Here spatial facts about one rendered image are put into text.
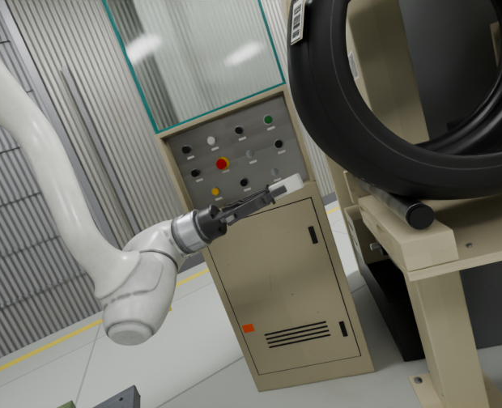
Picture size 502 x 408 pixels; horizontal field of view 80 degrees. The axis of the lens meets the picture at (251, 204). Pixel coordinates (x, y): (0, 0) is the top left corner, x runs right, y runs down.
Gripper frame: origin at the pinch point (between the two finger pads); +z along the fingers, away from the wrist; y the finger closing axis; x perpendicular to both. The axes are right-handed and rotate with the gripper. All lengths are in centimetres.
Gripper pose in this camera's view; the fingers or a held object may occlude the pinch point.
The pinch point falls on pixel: (286, 186)
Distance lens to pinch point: 62.9
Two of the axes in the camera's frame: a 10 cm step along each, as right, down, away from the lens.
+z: 8.8, -4.2, -2.3
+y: 1.3, -2.4, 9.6
